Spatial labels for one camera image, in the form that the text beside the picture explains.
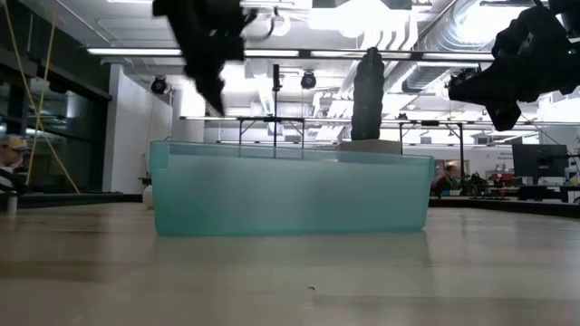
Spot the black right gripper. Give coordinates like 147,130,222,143
448,5,580,133

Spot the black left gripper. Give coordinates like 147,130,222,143
152,0,257,117

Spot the teal translucent plastic basket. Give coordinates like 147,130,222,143
149,139,436,237

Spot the black vertical pole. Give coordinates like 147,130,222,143
271,62,283,159

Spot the black computer monitor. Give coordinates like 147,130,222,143
511,143,570,178

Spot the distant seated person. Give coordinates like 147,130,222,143
432,163,459,197

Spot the black cluttered desk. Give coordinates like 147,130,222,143
469,178,580,205

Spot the overhead bar with light strips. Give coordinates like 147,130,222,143
85,46,496,63

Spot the person with cap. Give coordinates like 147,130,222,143
0,133,31,196

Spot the black frame stand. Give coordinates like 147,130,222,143
398,120,467,177
235,116,306,159

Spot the silver ventilation duct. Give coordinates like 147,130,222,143
382,0,499,95

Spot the white ring ceiling lamp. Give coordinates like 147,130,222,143
265,11,292,38

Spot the black table edge frame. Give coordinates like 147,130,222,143
0,192,580,219

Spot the yellow hanging cable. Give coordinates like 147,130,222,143
24,8,58,187
2,0,82,196

